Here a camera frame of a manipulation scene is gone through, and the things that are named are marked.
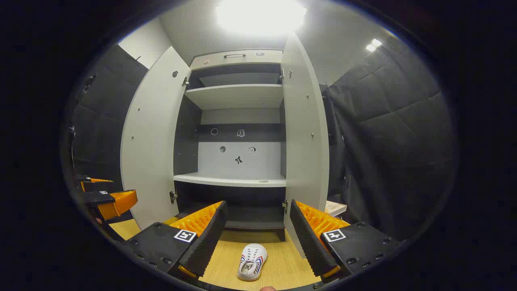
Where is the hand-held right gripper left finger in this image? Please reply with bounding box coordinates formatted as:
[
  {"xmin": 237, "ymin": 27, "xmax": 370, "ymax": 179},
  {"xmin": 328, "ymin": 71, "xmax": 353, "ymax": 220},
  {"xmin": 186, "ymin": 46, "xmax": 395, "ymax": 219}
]
[{"xmin": 123, "ymin": 201, "xmax": 228, "ymax": 279}]

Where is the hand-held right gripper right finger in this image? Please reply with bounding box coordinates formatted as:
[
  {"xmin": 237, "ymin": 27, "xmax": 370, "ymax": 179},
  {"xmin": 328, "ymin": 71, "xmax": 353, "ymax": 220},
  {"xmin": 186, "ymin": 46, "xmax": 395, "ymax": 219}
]
[{"xmin": 289, "ymin": 199, "xmax": 404, "ymax": 283}]

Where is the white canvas shoe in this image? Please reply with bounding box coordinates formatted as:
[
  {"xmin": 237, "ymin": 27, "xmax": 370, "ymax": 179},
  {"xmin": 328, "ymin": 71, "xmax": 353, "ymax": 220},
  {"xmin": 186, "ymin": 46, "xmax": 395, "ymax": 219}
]
[{"xmin": 237, "ymin": 243, "xmax": 268, "ymax": 282}]

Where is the grey cabinet door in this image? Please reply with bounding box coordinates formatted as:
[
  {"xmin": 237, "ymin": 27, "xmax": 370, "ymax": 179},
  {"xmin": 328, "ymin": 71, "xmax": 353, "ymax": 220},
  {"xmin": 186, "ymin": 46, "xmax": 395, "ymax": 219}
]
[
  {"xmin": 120, "ymin": 46, "xmax": 191, "ymax": 230},
  {"xmin": 280, "ymin": 32, "xmax": 330, "ymax": 259}
]

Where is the grey shoe cabinet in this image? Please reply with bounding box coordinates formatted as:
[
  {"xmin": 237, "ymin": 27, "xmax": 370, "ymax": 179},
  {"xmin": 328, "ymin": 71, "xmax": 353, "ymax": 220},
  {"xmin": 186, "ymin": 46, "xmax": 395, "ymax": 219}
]
[{"xmin": 174, "ymin": 48, "xmax": 289, "ymax": 242}]

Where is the grey cabinet drawer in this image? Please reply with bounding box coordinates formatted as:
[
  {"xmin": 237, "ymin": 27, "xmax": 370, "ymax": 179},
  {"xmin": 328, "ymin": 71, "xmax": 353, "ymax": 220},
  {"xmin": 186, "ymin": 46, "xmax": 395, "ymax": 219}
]
[{"xmin": 190, "ymin": 49, "xmax": 284, "ymax": 70}]

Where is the white book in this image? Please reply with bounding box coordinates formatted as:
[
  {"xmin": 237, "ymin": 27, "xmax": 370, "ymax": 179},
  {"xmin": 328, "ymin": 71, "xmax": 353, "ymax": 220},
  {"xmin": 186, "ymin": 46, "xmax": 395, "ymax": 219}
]
[{"xmin": 324, "ymin": 200, "xmax": 348, "ymax": 217}]

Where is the black backdrop cloth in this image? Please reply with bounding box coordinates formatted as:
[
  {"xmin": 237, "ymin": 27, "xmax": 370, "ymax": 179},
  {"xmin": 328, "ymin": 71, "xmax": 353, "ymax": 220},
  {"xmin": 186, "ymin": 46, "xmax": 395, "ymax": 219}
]
[
  {"xmin": 319, "ymin": 34, "xmax": 459, "ymax": 243},
  {"xmin": 67, "ymin": 44, "xmax": 149, "ymax": 223}
]

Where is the large ceiling light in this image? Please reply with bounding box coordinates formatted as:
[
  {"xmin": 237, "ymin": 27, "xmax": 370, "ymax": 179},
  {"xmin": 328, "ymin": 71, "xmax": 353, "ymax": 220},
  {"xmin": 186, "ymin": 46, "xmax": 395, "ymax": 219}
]
[{"xmin": 215, "ymin": 0, "xmax": 307, "ymax": 36}]

